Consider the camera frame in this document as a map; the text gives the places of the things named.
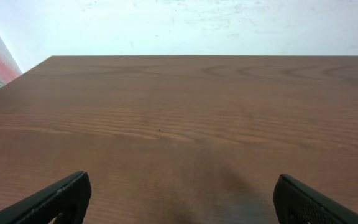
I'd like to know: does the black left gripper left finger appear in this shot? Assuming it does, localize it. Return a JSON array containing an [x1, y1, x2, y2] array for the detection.
[[0, 171, 91, 224]]

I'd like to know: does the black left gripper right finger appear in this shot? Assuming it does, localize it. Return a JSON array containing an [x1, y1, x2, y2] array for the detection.
[[273, 174, 358, 224]]

